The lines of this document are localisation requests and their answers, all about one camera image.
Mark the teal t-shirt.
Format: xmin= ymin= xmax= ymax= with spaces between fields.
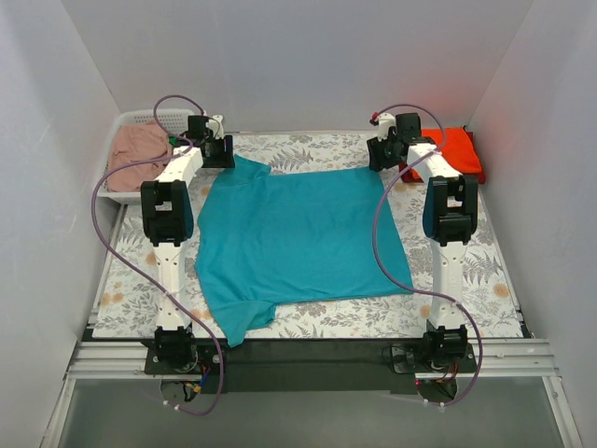
xmin=195 ymin=157 xmax=412 ymax=346

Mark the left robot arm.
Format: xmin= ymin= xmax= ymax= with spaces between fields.
xmin=141 ymin=115 xmax=234 ymax=373

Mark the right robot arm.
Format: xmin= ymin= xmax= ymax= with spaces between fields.
xmin=367 ymin=112 xmax=479 ymax=373

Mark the folded dark red t-shirt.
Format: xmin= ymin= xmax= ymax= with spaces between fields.
xmin=402 ymin=128 xmax=486 ymax=185

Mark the white plastic laundry basket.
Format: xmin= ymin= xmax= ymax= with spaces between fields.
xmin=98 ymin=108 xmax=195 ymax=205

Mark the folded orange t-shirt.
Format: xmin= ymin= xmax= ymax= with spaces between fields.
xmin=423 ymin=128 xmax=482 ymax=175

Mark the pink crumpled garment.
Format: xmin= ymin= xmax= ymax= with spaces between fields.
xmin=107 ymin=120 xmax=173 ymax=192

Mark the floral patterned table mat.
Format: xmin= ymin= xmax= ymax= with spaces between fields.
xmin=92 ymin=133 xmax=522 ymax=339

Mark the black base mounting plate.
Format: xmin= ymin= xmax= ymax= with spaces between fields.
xmin=144 ymin=336 xmax=478 ymax=396

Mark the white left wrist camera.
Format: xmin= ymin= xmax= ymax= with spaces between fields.
xmin=205 ymin=115 xmax=225 ymax=140

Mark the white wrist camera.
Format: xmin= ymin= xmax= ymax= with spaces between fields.
xmin=369 ymin=112 xmax=396 ymax=142
xmin=205 ymin=115 xmax=225 ymax=140

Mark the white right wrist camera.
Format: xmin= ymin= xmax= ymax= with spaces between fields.
xmin=369 ymin=112 xmax=396 ymax=142

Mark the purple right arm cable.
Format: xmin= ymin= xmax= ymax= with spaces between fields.
xmin=372 ymin=104 xmax=483 ymax=408

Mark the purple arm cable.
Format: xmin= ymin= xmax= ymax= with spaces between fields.
xmin=90 ymin=94 xmax=226 ymax=416
xmin=372 ymin=104 xmax=483 ymax=408

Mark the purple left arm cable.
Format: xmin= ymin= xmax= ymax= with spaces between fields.
xmin=90 ymin=94 xmax=226 ymax=416

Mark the aluminium frame rail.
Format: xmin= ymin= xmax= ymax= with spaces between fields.
xmin=66 ymin=339 xmax=561 ymax=379

